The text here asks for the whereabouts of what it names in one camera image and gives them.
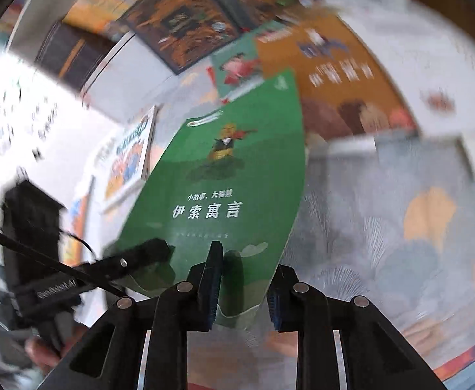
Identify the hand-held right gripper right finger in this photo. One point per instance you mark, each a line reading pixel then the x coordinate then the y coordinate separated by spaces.
pixel 276 308

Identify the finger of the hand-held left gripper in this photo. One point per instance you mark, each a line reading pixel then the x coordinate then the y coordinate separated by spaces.
pixel 140 254

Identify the green book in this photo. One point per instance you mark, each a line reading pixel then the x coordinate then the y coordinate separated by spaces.
pixel 221 170

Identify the orange picture book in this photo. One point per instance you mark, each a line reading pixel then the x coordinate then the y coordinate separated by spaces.
pixel 77 227

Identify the black star wall sticker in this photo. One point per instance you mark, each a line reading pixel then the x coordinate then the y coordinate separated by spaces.
pixel 37 154

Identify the teal book with girl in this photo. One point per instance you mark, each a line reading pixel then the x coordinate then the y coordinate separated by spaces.
pixel 237 61

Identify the stack of thin books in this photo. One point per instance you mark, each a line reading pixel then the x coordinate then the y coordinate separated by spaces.
pixel 128 158

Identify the white bookshelf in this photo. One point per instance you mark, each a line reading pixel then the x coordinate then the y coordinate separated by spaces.
pixel 103 73

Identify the row of yellow books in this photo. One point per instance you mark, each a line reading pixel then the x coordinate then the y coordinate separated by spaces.
pixel 99 4

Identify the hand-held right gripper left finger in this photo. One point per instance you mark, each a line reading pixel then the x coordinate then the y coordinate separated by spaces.
pixel 211 284

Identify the black lettering wall sticker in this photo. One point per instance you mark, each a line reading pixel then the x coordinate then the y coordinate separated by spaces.
pixel 42 118

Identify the row of dark books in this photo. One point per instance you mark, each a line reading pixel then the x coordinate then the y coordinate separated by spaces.
pixel 67 53

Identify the plain white book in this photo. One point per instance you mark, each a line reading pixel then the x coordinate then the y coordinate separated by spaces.
pixel 424 48

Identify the person's left hand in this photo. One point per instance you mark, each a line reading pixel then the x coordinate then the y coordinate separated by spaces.
pixel 40 353

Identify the leaf-printed blanket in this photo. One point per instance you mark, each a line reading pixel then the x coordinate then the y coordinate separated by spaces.
pixel 383 231

